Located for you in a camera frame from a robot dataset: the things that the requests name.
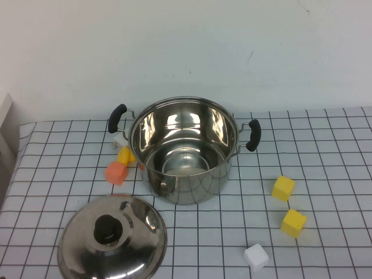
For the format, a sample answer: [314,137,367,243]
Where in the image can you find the stainless steel lid black knob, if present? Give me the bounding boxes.
[57,194,169,279]

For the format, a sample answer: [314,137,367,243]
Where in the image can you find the small yellow block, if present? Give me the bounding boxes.
[117,146,137,166]

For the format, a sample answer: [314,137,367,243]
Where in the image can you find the small white block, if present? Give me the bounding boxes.
[111,133,130,151]

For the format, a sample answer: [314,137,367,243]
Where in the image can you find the orange cube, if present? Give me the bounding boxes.
[105,161,128,186]

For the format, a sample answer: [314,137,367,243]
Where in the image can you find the yellow cube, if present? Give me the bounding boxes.
[271,175,296,203]
[280,208,308,239]

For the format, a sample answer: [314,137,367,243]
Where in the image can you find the white cube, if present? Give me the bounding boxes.
[243,243,270,273]

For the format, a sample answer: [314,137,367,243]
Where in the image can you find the white black-grid tablecloth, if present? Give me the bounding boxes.
[0,106,372,279]

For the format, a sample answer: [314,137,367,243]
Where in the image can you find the stainless steel pot black handles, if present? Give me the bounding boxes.
[108,96,262,206]

